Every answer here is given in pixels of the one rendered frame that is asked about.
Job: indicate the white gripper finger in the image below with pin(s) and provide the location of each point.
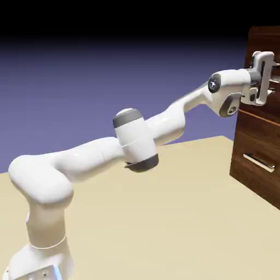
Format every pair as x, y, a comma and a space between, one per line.
276, 64
271, 91

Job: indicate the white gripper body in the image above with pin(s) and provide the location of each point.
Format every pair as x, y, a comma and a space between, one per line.
266, 74

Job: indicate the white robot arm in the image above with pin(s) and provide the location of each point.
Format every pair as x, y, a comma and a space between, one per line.
135, 140

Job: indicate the dark wood drawer front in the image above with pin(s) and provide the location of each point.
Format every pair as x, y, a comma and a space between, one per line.
251, 140
271, 107

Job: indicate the dark wood cabinet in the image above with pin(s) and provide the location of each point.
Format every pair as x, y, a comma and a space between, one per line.
258, 135

